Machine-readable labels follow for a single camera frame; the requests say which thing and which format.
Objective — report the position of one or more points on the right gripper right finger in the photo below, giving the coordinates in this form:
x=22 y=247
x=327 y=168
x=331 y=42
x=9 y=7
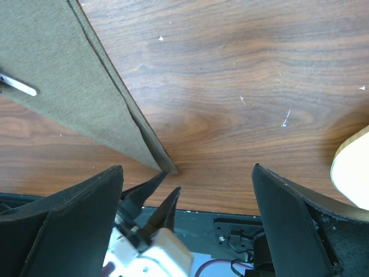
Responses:
x=308 y=233

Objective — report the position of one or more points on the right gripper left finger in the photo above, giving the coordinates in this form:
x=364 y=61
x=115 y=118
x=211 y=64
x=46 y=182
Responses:
x=64 y=234

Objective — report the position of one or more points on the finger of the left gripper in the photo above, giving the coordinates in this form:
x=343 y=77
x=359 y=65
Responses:
x=133 y=199
x=164 y=216

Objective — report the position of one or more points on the knife with pink handle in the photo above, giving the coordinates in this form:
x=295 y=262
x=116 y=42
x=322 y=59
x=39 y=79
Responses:
x=19 y=84

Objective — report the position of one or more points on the brown cloth napkin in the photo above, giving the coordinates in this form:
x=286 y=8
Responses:
x=51 y=46

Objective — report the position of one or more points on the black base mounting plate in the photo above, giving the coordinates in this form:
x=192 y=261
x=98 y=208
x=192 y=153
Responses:
x=231 y=238

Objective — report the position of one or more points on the yellow panda bowl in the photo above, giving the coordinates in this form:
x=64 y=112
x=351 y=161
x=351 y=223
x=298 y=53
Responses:
x=349 y=170

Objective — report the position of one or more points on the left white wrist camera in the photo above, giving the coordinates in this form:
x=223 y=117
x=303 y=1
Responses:
x=153 y=250

